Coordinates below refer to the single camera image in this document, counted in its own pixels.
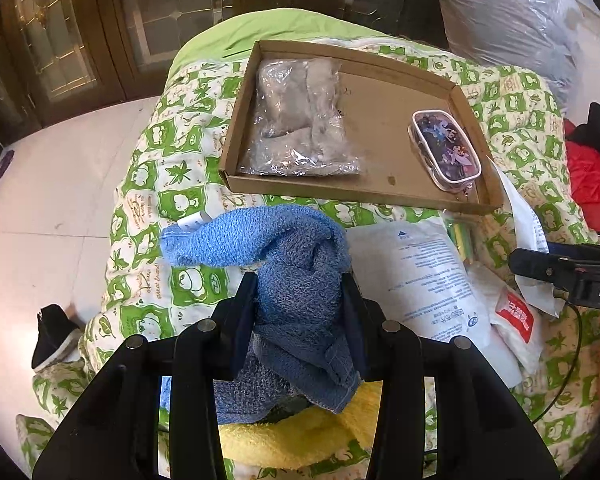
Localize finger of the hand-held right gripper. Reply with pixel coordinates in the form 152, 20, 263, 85
507, 247, 588, 291

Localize large clear plastic bag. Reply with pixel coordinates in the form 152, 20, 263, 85
427, 0, 600, 106

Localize black shoe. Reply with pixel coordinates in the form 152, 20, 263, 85
31, 304, 83, 373

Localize cartoon print clear pouch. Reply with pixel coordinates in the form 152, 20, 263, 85
407, 109, 483, 193

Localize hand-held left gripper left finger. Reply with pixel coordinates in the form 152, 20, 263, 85
32, 271, 259, 480

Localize cardboard box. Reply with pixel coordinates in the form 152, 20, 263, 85
219, 39, 505, 216

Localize plain green sheet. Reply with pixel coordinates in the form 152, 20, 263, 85
172, 8, 396, 71

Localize clear bag with grey cloth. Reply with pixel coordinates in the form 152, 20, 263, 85
237, 56, 368, 178

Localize blue towel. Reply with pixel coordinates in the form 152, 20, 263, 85
159, 205, 366, 426

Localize green and white printed quilt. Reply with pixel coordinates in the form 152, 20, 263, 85
15, 37, 600, 480

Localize purple object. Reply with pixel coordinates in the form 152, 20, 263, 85
0, 150, 16, 186

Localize yellow towel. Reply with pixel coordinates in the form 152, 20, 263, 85
217, 382, 381, 466

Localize wooden cabinet with glass doors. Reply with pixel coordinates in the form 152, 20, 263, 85
0, 0, 431, 128

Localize clear bag of coloured sticks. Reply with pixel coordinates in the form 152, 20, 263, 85
442, 215, 481, 266

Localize red garment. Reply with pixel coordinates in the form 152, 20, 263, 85
565, 140, 600, 236

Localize white packet with red label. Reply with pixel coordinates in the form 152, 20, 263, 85
467, 262, 546, 376

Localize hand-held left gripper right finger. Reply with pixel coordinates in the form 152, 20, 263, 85
341, 272, 561, 480

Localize large white printed packet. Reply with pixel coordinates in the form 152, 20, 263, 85
345, 220, 523, 388

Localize long white printed packet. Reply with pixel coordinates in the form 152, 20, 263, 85
490, 157, 563, 318

